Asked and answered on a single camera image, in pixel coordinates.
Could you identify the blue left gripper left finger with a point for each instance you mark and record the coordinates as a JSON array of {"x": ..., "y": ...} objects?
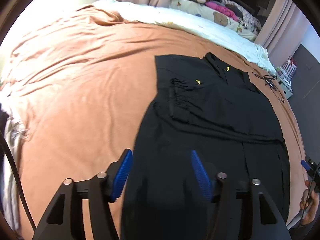
[{"x": 119, "y": 173}]

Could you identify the brown bed cover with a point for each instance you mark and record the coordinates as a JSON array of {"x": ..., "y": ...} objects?
[{"x": 81, "y": 86}]

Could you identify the pink curtain right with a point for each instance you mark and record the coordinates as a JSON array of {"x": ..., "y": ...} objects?
[{"x": 283, "y": 31}]

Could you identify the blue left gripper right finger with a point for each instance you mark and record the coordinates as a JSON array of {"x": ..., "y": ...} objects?
[{"x": 202, "y": 177}]

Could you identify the black long sleeve shirt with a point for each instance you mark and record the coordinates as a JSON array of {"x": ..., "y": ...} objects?
[{"x": 206, "y": 106}]

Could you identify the pink garment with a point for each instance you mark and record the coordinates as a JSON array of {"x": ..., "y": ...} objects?
[{"x": 222, "y": 9}]

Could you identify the white bedside cabinet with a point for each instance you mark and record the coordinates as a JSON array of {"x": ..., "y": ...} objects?
[{"x": 284, "y": 82}]

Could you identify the white blanket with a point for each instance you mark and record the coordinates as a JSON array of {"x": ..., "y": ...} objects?
[{"x": 176, "y": 19}]

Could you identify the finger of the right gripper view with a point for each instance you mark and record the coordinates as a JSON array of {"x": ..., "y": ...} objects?
[{"x": 306, "y": 165}]

